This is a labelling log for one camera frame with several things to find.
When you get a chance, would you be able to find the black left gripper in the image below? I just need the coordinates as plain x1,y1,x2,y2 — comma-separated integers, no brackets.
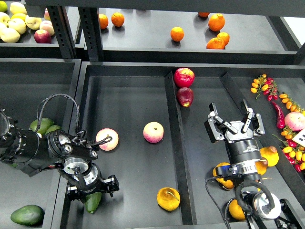
67,163,120,203

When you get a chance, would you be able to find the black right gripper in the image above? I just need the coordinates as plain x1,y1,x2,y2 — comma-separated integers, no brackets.
204,99,265,176

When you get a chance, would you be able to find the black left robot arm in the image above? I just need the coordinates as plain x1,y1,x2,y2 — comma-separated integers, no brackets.
0,94,119,201

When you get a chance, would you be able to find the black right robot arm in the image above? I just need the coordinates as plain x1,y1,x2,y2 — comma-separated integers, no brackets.
204,100,305,229

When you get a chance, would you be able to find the yellow pear with brown stem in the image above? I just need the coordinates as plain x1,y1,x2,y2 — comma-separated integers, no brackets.
255,159,268,175

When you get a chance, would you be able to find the green avocado upper pile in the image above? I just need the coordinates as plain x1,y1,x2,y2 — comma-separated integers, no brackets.
30,118,54,135

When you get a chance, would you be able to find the pale yellow pear front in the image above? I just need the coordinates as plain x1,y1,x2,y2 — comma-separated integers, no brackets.
0,28,20,43

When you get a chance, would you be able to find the red chili pepper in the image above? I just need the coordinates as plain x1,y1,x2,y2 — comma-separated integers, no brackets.
271,101,285,129

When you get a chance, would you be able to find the cherry tomato bunch upper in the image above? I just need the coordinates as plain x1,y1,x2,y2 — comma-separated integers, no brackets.
250,74,278,101

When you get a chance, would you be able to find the cherry tomato bunch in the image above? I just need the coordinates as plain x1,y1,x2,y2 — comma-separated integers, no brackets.
250,74,278,101
273,126,305,172

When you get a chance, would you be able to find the dark red apple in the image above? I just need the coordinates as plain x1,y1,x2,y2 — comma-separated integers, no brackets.
176,87,194,107

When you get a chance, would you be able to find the pink apple left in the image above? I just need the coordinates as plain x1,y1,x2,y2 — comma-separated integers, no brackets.
96,128,119,151

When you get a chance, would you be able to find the pink apple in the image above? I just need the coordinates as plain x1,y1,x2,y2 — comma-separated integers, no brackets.
143,122,164,144
96,128,119,151

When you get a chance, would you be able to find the pink apple right tray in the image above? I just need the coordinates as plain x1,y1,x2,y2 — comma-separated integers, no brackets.
284,112,305,132

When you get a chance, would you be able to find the cherry tomato bunch lower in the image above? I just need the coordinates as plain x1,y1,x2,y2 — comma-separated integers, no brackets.
273,126,305,172

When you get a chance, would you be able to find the white label card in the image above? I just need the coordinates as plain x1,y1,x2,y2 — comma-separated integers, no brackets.
292,129,305,147

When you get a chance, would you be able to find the bright red apple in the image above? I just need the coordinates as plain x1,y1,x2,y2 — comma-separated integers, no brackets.
173,67,195,88

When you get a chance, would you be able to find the black centre tray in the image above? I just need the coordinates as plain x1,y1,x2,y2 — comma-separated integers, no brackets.
59,62,305,229

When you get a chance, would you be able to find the pink apple centre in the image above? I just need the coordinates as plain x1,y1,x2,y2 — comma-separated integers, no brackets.
143,122,164,144

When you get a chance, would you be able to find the orange front right shelf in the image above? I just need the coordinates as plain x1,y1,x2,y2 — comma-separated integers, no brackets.
206,37,225,50

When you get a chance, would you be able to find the orange behind front orange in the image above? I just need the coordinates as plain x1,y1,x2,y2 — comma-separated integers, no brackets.
217,32,230,46

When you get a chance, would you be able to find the black upper shelf tray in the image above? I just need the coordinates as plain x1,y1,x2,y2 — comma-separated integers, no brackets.
101,9,302,65

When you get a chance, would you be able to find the large orange on shelf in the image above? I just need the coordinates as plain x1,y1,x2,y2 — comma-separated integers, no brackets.
208,13,225,31

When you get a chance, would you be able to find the orange on shelf centre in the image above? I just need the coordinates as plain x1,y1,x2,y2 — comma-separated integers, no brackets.
170,27,184,42

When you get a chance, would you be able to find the orange at shelf back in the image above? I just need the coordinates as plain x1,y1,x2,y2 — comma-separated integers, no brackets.
198,12,210,18

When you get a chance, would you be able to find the black left tray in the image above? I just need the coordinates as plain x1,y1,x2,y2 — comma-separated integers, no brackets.
0,58,81,229

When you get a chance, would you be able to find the orange on shelf left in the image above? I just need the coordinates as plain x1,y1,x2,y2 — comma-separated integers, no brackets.
111,12,125,27

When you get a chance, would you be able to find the red apple on shelf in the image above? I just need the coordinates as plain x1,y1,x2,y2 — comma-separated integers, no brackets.
34,29,52,44

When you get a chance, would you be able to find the pale peach on shelf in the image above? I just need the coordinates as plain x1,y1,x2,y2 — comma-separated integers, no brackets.
40,20,55,36

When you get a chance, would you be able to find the orange cherry tomato string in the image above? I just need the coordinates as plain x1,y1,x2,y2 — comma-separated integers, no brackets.
278,93,305,115

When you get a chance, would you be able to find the green avocado by tray wall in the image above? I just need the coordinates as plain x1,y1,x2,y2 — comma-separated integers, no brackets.
45,125,61,134

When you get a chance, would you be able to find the black shelf post left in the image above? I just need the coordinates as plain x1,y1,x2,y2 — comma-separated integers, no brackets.
47,6,77,59

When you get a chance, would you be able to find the black shelf post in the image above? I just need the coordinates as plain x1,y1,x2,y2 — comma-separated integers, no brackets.
78,7,104,62
47,6,77,59

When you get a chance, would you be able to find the orange behind post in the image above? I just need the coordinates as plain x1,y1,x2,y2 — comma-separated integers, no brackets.
99,14,109,30

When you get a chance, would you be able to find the black shelf post right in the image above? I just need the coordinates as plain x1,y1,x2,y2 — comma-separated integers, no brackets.
78,7,104,62

